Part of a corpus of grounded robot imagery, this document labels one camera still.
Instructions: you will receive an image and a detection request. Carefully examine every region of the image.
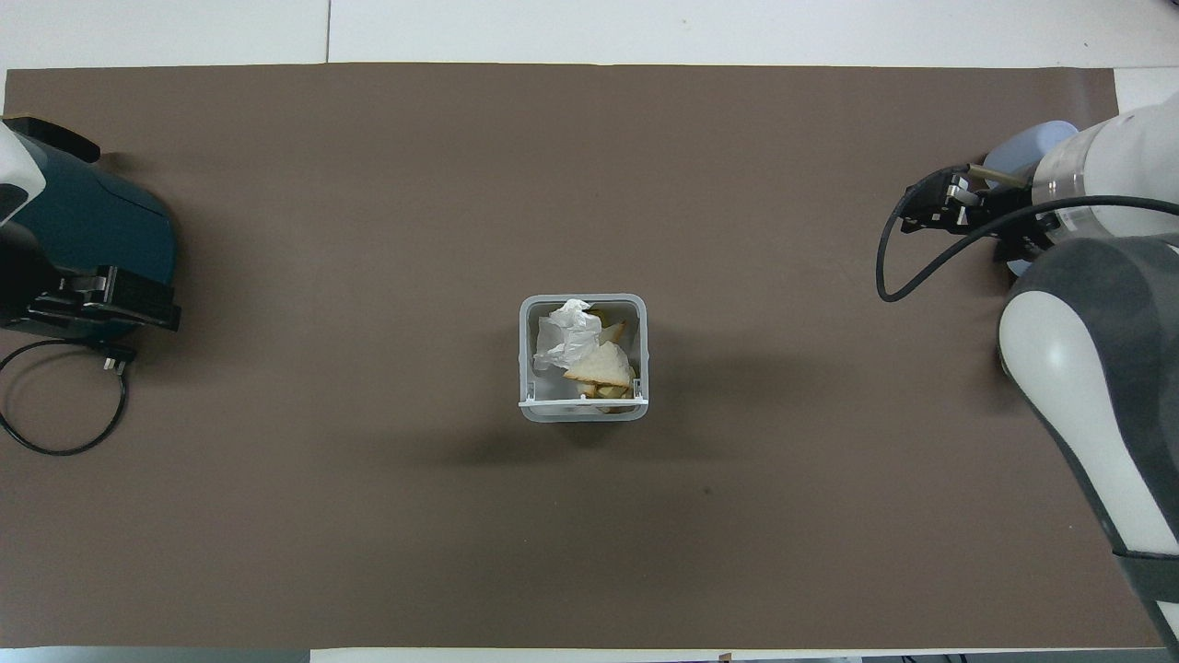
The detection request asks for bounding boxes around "black cable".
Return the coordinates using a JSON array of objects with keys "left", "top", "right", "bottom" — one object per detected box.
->
[
  {"left": 0, "top": 337, "right": 140, "bottom": 458},
  {"left": 875, "top": 163, "right": 1179, "bottom": 304}
]

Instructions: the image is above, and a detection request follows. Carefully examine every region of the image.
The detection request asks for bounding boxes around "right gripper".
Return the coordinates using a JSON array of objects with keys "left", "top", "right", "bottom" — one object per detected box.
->
[{"left": 899, "top": 172, "right": 1057, "bottom": 265}]

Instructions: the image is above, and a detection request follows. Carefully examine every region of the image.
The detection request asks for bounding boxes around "grey square trash bin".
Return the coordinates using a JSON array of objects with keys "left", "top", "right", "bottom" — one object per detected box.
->
[{"left": 518, "top": 293, "right": 650, "bottom": 424}]

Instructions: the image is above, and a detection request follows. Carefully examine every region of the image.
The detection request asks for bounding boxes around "light blue round container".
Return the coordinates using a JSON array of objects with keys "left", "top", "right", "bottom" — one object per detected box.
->
[{"left": 980, "top": 120, "right": 1080, "bottom": 279}]

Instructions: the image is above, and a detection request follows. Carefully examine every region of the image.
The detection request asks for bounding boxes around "tan stick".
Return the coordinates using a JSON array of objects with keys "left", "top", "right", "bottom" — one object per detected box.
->
[{"left": 967, "top": 163, "right": 1027, "bottom": 191}]

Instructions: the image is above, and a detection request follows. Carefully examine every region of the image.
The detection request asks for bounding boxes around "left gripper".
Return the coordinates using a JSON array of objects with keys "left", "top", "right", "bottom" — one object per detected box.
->
[{"left": 0, "top": 263, "right": 182, "bottom": 345}]

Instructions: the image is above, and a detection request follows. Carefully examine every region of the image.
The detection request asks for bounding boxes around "crumpled white plastic wrap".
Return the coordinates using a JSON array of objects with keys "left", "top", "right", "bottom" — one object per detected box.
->
[{"left": 534, "top": 298, "right": 605, "bottom": 373}]

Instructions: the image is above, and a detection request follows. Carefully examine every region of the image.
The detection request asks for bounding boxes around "bread slice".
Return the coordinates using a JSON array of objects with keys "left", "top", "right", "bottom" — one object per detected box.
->
[{"left": 563, "top": 342, "right": 637, "bottom": 389}]

